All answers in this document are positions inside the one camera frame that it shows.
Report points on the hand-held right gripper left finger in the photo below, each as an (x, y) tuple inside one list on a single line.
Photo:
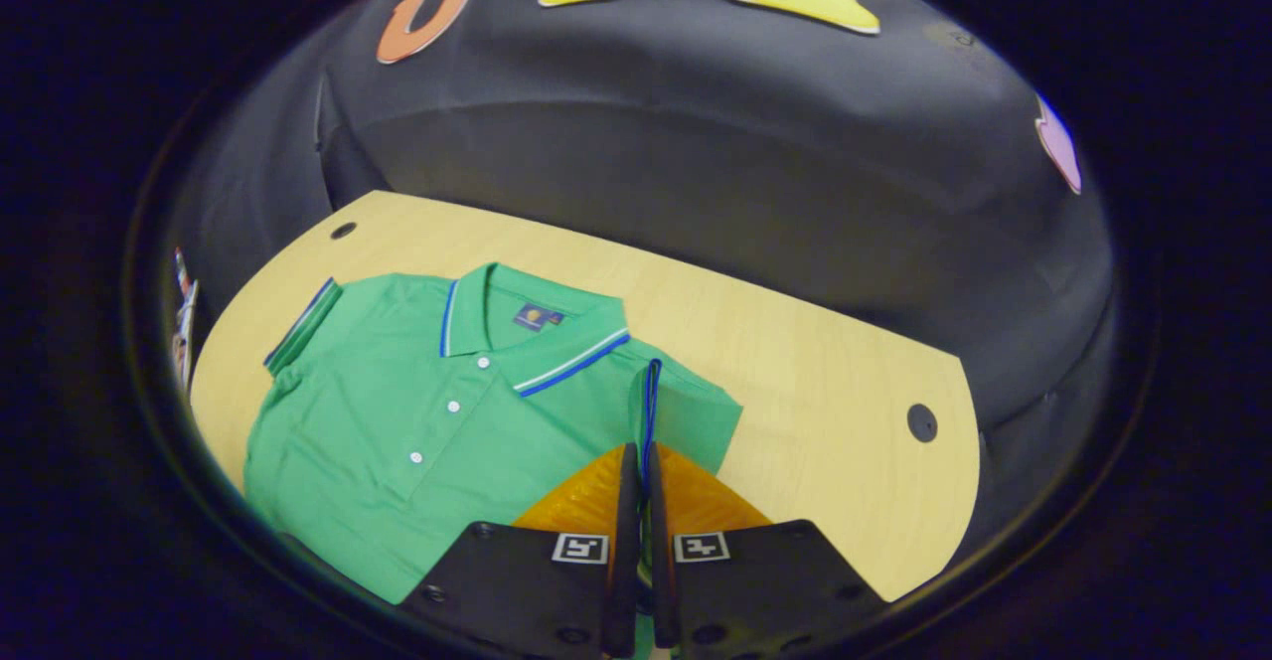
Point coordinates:
[(623, 561)]

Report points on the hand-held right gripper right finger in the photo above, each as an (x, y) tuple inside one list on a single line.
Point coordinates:
[(664, 590)]

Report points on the green T-shirt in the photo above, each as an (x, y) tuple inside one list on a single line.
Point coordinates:
[(397, 412)]

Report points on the black backdrop cloth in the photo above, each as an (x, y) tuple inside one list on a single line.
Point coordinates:
[(696, 143)]

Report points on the printed white sheet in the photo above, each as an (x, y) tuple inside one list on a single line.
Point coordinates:
[(185, 322)]

